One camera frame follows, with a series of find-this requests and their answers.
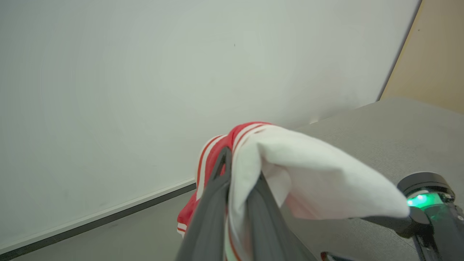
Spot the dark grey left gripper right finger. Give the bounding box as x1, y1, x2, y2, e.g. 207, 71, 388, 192
247, 174, 316, 261

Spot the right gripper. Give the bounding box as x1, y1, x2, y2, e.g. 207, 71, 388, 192
350, 172, 464, 261

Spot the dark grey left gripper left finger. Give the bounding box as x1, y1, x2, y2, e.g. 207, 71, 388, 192
177, 147, 232, 261

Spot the red and white garment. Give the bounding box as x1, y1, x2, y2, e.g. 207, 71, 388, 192
177, 122, 410, 261

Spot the white and black skirting board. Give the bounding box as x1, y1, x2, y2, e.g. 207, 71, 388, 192
0, 178, 196, 261

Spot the tan wooden panel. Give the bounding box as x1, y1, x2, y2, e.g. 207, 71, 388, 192
379, 0, 464, 115

